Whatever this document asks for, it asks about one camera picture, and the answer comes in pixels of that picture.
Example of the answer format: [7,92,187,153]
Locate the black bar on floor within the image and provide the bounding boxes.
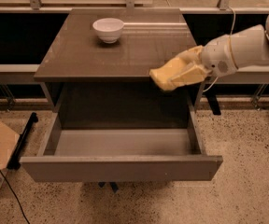
[7,112,38,170]

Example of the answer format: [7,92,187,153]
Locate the black cable on floor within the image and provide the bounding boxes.
[0,147,31,224]

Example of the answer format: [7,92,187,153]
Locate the yellow wavy sponge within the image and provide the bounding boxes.
[149,58,187,91]

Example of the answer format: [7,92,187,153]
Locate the grey open top drawer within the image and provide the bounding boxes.
[21,87,223,183]

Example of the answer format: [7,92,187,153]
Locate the white hanging cable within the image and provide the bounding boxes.
[202,7,237,93]

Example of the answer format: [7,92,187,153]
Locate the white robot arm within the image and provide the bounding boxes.
[168,15,269,89]

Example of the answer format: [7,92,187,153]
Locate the grey cabinet with counter top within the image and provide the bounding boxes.
[35,8,199,130]

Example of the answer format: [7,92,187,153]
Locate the white ceramic bowl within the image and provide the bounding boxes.
[92,18,124,44]

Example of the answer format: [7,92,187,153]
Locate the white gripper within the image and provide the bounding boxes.
[169,35,237,88]

